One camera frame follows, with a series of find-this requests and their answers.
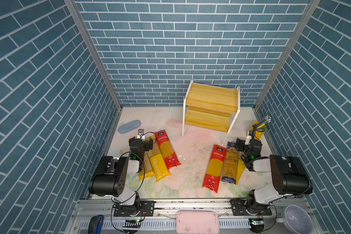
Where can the red spaghetti bag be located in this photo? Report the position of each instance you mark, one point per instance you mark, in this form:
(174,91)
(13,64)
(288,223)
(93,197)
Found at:
(167,150)
(214,169)

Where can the wooden two-tier shelf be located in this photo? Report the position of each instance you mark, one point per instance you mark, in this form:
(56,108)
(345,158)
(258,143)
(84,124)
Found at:
(210,107)

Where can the blue glasses case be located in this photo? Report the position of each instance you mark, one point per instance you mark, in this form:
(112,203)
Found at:
(127,127)

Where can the blue black handled tool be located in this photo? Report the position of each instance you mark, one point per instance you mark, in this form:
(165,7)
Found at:
(95,224)

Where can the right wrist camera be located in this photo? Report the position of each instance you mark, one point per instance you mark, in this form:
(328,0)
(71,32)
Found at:
(248,139)

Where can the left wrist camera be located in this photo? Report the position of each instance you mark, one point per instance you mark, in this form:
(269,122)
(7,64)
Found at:
(140,134)

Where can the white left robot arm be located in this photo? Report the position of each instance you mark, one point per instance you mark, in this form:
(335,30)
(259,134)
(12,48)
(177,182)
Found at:
(110,176)

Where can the yellow pen cup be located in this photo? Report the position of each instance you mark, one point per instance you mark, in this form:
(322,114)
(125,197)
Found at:
(257,133)

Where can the yellow Pastatime bag right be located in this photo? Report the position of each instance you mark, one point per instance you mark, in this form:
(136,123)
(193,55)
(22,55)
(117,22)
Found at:
(240,170)

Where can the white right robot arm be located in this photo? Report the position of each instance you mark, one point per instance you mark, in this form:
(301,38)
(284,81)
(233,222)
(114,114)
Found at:
(289,179)

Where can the pink tray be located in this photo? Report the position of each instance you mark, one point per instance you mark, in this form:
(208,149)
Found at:
(197,222)

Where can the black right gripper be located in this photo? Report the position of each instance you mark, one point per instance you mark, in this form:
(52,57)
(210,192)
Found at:
(241,144)

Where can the blue MoliPasta spaghetti bag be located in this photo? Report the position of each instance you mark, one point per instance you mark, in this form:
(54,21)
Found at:
(230,167)

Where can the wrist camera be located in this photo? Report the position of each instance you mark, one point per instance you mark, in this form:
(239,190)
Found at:
(248,139)
(140,134)

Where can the yellow Pastatime bag left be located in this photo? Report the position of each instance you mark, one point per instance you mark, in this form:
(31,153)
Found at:
(157,161)

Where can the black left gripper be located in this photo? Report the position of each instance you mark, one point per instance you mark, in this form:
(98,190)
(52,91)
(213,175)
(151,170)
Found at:
(147,145)

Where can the yellow pastatime bag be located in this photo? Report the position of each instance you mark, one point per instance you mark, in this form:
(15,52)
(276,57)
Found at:
(157,161)
(240,170)

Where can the lavender mug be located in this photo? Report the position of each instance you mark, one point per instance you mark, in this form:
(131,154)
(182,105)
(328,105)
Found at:
(296,220)

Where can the yellow pasta bag far left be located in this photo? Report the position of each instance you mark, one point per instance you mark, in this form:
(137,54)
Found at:
(147,170)

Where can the pens in cup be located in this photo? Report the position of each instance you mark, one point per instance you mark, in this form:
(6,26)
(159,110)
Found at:
(261,122)

